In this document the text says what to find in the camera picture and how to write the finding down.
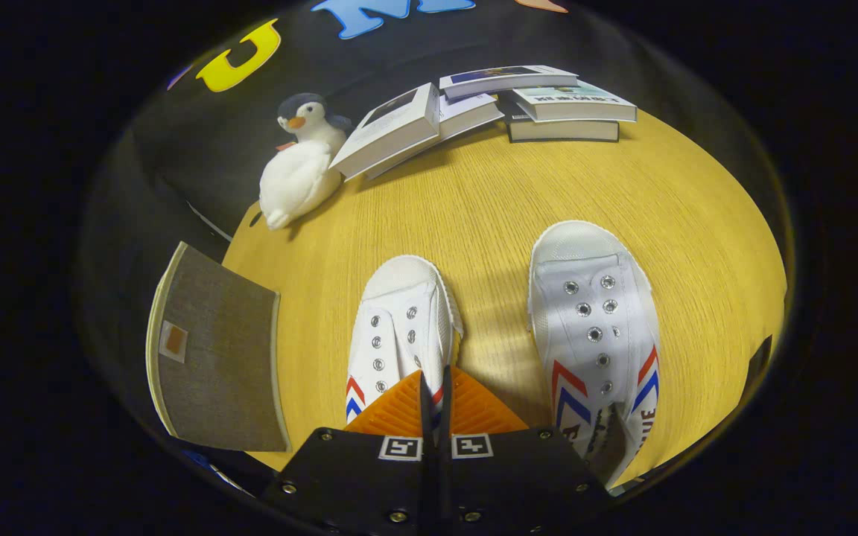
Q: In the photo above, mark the white canvas shoe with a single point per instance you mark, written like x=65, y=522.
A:
x=593, y=313
x=399, y=313

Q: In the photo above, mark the dark grey book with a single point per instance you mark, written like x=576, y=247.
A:
x=563, y=131

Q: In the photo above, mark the book with pale green cover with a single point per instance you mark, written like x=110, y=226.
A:
x=574, y=103

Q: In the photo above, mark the black backdrop cloth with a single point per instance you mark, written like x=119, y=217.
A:
x=176, y=164

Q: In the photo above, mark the grey penguin plush toy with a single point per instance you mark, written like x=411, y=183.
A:
x=311, y=115

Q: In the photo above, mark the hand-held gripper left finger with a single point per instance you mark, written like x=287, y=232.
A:
x=354, y=476

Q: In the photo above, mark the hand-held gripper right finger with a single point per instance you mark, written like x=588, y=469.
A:
x=518, y=476

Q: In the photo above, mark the white round plush toy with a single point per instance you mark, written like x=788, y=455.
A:
x=296, y=182

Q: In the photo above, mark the book with blue picture cover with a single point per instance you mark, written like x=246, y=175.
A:
x=507, y=78

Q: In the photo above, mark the grey fabric storage box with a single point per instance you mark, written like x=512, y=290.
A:
x=220, y=357

